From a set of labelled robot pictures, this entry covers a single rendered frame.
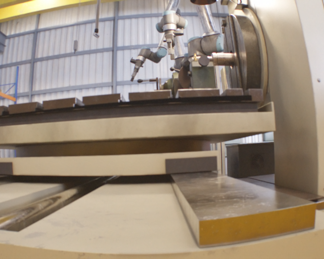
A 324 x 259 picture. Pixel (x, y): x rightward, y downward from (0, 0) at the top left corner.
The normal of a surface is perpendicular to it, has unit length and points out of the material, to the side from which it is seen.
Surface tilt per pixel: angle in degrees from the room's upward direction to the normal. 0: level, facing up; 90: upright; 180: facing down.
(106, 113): 90
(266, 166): 90
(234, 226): 90
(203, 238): 90
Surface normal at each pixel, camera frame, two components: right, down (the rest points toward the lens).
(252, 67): 0.04, 0.29
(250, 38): 0.02, -0.22
